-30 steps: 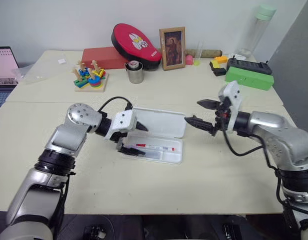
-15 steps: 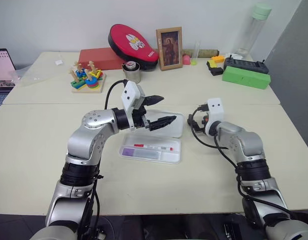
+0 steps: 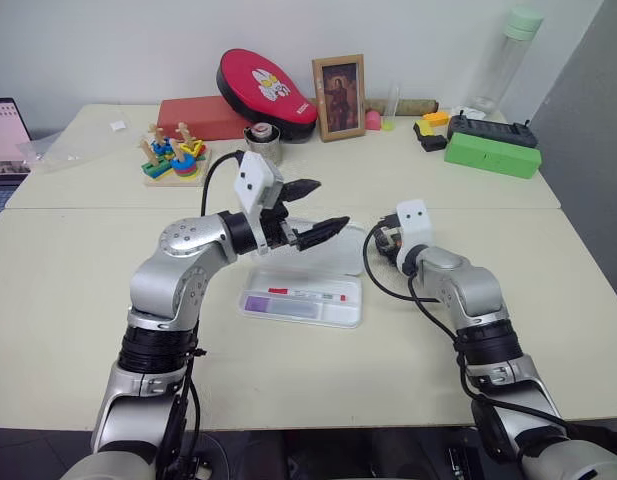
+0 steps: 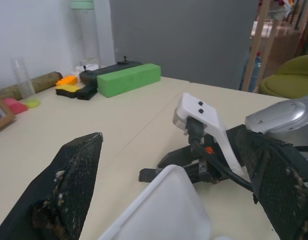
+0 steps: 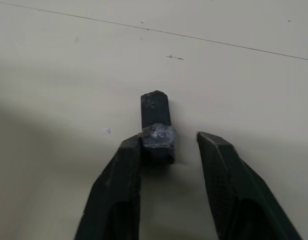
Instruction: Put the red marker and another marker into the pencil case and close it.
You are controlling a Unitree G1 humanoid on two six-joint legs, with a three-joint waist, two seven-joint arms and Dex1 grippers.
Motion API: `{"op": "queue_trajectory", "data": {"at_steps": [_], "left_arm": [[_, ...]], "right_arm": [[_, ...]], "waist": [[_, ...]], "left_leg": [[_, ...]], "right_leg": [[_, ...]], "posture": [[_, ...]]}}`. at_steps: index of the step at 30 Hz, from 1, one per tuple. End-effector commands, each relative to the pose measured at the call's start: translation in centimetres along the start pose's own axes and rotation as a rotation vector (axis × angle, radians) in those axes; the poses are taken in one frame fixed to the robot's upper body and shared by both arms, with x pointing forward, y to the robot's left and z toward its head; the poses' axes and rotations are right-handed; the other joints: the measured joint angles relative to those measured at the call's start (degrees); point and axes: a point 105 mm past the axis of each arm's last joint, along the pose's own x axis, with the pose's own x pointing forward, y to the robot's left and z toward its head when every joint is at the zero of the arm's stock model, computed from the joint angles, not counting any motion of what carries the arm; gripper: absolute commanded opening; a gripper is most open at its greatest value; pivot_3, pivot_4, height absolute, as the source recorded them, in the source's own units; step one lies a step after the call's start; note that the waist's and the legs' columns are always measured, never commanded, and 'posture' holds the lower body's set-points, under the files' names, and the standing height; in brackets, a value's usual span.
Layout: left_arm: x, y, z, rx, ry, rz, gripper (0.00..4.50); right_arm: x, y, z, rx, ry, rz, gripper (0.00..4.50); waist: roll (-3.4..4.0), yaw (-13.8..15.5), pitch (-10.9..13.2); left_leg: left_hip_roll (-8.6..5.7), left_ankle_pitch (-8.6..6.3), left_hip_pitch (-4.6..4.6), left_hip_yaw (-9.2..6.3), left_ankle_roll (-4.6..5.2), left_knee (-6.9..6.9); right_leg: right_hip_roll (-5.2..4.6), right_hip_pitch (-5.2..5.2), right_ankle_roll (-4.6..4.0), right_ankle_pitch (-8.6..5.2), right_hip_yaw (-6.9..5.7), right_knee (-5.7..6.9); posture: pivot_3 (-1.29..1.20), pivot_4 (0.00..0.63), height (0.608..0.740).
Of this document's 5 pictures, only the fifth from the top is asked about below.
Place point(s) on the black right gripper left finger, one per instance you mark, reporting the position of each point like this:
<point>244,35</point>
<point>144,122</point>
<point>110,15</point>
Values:
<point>111,190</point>

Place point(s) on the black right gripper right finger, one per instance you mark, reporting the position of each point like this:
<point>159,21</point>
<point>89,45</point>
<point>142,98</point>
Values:
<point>233,190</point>

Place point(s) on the black taped block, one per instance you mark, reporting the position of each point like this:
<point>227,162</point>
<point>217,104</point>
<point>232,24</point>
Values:
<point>156,117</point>

